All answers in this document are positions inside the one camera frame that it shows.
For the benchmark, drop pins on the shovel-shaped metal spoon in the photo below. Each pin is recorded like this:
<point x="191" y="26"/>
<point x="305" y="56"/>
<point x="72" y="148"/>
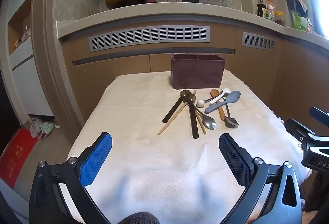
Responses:
<point x="231" y="121"/>

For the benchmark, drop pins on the brown wooden spoon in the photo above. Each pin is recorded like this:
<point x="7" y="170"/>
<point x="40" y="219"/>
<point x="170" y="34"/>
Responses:
<point x="221" y="113"/>

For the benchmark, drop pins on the long grey vent grille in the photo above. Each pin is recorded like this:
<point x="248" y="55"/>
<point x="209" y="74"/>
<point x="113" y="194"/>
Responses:
<point x="149" y="37"/>

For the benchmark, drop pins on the blue-grey rice paddle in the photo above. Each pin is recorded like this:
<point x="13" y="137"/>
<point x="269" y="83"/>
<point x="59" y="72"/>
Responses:
<point x="232" y="97"/>

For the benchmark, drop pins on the dark translucent plastic spoon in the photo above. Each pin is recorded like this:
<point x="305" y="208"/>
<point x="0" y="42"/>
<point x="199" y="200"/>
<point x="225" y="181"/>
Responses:
<point x="194" y="123"/>
<point x="174" y="109"/>

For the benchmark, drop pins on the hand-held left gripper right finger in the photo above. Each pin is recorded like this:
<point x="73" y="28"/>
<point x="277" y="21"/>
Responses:
<point x="234" y="159"/>

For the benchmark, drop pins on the clear bottle with orange cap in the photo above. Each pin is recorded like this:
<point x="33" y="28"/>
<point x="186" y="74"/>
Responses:
<point x="270" y="9"/>

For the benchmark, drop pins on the green packet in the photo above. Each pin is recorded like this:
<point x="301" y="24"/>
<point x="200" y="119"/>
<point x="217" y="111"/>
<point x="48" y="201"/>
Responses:
<point x="299" y="22"/>

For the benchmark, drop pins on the white ball-head utensil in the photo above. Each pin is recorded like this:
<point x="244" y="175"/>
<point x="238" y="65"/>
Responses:
<point x="200" y="103"/>

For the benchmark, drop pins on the maroon plastic utensil holder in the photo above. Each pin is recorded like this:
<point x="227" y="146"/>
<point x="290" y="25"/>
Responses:
<point x="196" y="73"/>

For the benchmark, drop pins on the dark knit cloth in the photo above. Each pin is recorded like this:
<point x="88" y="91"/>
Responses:
<point x="140" y="218"/>

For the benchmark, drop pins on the white ceramic spoon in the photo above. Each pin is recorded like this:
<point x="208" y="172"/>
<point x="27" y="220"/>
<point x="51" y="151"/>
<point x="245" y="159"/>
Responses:
<point x="218" y="97"/>

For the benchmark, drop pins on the dark sauce bottle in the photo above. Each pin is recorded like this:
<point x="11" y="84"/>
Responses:
<point x="261" y="11"/>

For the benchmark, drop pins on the beige stone countertop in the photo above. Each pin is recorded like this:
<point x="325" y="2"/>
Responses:
<point x="154" y="14"/>

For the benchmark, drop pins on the red floor mat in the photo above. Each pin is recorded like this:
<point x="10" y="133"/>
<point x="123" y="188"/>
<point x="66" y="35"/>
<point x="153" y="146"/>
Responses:
<point x="15" y="154"/>

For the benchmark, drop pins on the pile of clothes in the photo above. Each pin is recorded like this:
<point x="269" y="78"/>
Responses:
<point x="42" y="127"/>

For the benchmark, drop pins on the short grey vent grille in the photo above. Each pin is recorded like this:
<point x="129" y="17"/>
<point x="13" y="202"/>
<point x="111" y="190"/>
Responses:
<point x="258" y="41"/>

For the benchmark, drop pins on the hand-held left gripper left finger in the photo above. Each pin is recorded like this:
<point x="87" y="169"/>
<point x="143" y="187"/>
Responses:
<point x="96" y="159"/>

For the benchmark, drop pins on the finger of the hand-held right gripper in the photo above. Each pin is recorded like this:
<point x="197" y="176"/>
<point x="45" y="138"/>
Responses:
<point x="318" y="114"/>
<point x="298" y="128"/>

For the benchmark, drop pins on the small items in wall niche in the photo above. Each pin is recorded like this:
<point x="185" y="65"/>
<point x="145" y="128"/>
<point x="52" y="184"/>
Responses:
<point x="23" y="38"/>

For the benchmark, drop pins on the white tablecloth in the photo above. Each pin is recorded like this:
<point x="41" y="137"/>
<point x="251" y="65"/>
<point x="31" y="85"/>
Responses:
<point x="154" y="162"/>

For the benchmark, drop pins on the red jar with yellow lid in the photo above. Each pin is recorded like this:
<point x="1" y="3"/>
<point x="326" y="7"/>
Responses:
<point x="279" y="19"/>

